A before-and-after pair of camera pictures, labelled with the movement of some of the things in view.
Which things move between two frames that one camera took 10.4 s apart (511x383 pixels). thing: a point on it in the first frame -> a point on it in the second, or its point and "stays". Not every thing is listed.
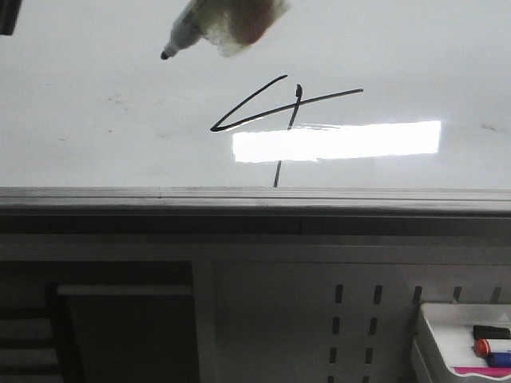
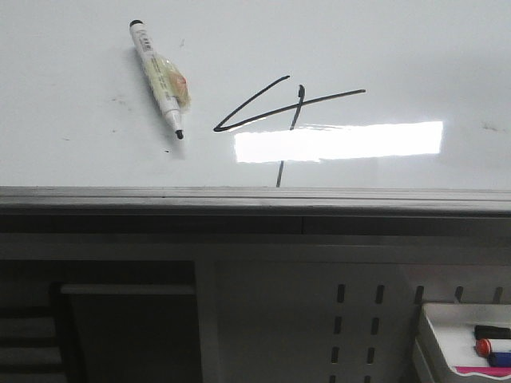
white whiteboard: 412,94 stays
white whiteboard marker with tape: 232,25 -> 168,82
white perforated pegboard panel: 334,321 stays
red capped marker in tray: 482,347 stays
